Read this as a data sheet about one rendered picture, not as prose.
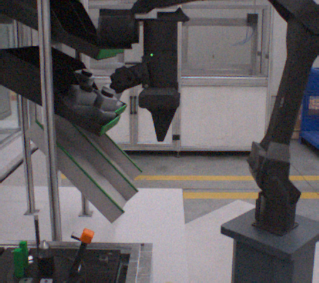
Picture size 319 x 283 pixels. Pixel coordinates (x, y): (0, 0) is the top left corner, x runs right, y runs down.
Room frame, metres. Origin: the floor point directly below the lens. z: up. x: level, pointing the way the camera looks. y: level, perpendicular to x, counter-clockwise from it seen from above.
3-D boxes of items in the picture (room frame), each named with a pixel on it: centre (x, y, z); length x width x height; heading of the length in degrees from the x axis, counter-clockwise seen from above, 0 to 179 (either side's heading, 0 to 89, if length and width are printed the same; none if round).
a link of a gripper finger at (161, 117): (0.69, 0.00, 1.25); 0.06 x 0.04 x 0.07; 88
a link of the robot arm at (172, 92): (0.71, 0.00, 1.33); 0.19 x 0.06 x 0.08; 178
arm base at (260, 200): (0.71, -0.21, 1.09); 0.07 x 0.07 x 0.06; 44
